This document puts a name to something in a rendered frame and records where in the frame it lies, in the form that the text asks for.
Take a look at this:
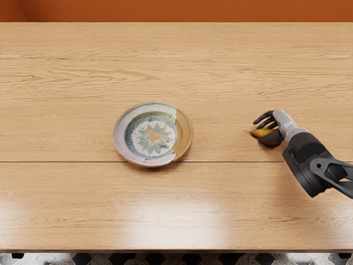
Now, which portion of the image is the yellow pear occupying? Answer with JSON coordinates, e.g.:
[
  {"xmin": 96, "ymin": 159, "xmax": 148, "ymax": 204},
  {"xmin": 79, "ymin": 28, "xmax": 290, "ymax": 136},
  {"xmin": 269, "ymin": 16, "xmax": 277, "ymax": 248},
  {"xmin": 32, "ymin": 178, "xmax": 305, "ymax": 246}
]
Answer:
[{"xmin": 244, "ymin": 128, "xmax": 279, "ymax": 139}]

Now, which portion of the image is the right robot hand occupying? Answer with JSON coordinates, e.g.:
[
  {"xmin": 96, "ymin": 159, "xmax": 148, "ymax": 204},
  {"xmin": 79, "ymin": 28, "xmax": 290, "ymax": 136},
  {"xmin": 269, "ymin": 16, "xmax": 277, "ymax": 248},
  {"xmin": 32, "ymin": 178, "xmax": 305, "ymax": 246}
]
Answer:
[{"xmin": 253, "ymin": 108, "xmax": 310, "ymax": 149}]

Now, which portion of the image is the patterned ceramic plate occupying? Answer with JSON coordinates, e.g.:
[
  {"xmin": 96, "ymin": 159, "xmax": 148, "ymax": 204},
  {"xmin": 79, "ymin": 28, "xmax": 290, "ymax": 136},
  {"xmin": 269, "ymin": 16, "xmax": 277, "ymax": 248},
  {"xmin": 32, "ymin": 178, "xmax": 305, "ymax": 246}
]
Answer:
[{"xmin": 113, "ymin": 101, "xmax": 193, "ymax": 168}]

